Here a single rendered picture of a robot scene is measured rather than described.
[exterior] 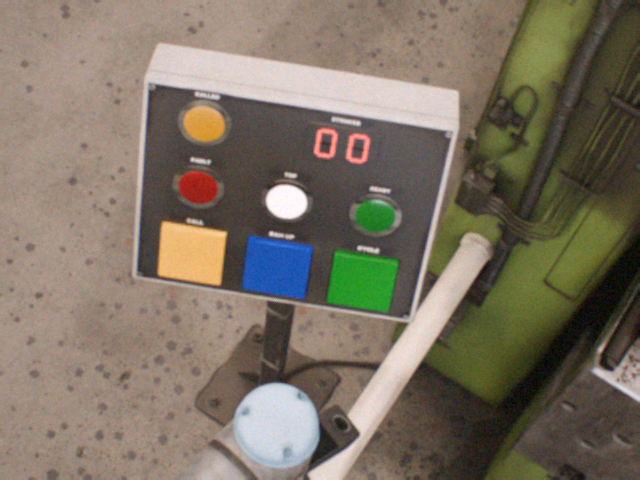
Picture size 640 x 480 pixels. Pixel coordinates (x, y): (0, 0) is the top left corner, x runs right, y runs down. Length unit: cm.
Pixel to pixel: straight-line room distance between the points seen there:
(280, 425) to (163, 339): 139
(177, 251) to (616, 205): 57
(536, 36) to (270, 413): 57
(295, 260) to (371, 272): 9
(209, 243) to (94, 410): 106
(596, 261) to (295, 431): 78
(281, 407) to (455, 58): 177
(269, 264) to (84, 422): 107
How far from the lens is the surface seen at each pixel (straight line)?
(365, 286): 148
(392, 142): 137
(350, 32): 282
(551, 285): 195
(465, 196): 178
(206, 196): 143
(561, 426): 182
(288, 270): 148
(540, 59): 150
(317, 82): 139
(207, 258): 148
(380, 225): 143
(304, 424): 114
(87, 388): 250
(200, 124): 138
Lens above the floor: 239
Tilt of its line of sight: 67 degrees down
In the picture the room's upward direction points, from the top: 12 degrees clockwise
